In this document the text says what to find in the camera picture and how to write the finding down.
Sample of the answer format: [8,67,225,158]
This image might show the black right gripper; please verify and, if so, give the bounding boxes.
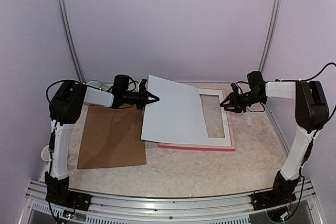
[220,89,266,113]

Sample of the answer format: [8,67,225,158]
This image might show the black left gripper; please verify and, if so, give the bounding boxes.
[122,87,160,109]

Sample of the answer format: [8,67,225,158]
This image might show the pink wooden picture frame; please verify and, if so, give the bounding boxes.
[157,86,236,153]

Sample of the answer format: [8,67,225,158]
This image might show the brown backing board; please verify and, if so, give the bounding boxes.
[77,105,146,169]

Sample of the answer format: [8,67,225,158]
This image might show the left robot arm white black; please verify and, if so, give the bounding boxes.
[45,74,160,181]

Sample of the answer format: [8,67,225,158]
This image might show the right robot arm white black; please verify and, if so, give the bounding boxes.
[220,71,329,181]

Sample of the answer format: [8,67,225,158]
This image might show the green ceramic bowl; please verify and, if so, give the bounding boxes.
[86,80,102,89]

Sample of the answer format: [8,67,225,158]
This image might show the white and blue mug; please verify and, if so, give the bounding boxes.
[40,145,50,163]

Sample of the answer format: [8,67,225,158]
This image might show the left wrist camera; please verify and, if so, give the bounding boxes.
[139,79,148,92]

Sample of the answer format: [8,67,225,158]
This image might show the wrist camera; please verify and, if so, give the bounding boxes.
[139,79,148,92]
[230,83,240,94]

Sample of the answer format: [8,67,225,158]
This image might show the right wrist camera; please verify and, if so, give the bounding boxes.
[230,83,240,94]

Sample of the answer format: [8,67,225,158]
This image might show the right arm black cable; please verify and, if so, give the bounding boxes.
[235,62,336,217]

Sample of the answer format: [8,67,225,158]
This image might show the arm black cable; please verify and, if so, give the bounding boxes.
[45,78,140,224]
[235,62,336,217]

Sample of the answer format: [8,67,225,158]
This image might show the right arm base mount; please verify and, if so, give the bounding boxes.
[251,171,300,211]

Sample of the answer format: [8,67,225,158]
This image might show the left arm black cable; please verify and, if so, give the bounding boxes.
[45,78,140,224]

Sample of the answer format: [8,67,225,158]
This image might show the aluminium front rail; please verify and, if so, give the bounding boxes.
[23,176,323,224]

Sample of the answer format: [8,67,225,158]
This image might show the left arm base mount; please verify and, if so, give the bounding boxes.
[45,172,92,211]

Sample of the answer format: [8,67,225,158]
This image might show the right aluminium corner post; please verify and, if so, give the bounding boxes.
[258,0,281,73]

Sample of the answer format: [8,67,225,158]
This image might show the aluminium corner post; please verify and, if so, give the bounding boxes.
[258,0,281,73]
[57,0,85,82]

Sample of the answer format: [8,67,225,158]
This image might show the left aluminium corner post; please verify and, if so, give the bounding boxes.
[57,0,85,82]

